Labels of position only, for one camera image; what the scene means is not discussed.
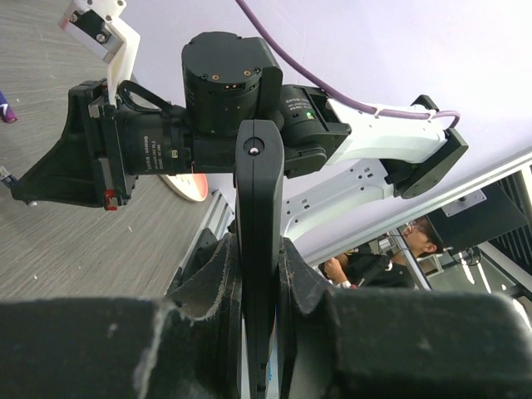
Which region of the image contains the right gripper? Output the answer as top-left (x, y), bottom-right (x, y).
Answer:
top-left (11, 80), bottom-right (194, 210)

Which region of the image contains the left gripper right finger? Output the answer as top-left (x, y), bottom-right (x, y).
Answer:
top-left (277, 239), bottom-right (531, 398)

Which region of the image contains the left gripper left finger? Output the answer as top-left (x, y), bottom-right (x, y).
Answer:
top-left (1, 234), bottom-right (242, 398)

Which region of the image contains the black remote control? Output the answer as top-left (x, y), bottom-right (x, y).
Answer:
top-left (234, 120), bottom-right (284, 398)

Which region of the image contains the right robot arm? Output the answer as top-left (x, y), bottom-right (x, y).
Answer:
top-left (10, 32), bottom-right (468, 209)

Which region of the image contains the black battery lower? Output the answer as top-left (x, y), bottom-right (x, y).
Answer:
top-left (0, 166), bottom-right (12, 184)

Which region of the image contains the blue purple battery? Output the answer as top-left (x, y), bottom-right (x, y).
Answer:
top-left (0, 91), bottom-right (17, 124)

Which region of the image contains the pink white plate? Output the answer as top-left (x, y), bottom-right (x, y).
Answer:
top-left (160, 174), bottom-right (209, 202)

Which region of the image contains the person behind enclosure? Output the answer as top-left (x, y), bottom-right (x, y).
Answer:
top-left (318, 217), bottom-right (446, 288)

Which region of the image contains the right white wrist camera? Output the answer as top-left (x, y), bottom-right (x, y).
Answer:
top-left (59, 0), bottom-right (140, 106)

